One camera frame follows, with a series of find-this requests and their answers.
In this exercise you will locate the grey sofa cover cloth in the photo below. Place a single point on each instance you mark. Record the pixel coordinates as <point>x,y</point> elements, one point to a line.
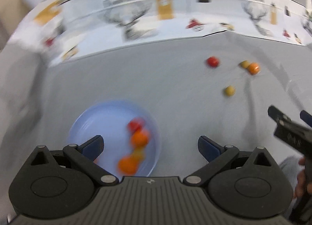
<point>170,79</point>

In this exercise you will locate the yellow-green small fruit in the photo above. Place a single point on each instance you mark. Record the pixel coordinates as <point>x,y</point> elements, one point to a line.
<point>245,64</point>

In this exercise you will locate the deer print white cloth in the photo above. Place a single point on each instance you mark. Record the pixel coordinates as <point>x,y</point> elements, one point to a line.
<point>61,30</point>

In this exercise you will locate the blue plastic plate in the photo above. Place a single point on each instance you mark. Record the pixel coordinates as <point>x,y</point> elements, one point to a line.
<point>110,119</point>

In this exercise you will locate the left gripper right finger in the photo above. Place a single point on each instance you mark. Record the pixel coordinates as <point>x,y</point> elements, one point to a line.
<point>219,159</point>

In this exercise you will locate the person's right hand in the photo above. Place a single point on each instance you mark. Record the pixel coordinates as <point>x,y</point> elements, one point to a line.
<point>302,185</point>

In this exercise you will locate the yellow-green small fruit three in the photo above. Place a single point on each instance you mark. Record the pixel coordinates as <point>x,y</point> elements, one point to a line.
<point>138,154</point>

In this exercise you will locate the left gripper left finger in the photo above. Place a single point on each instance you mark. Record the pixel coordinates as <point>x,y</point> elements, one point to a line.
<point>82,158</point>

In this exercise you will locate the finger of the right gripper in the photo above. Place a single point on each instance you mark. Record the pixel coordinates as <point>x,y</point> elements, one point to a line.
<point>306,117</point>

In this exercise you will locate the yellow-green small fruit two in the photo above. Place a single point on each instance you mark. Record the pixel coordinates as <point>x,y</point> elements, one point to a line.
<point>229,91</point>

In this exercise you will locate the large orange tangerine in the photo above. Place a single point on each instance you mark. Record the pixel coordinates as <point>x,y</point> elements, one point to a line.
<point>128,165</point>

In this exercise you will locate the red cherry tomato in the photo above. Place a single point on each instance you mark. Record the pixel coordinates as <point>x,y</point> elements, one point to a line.
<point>136,124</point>
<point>213,62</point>

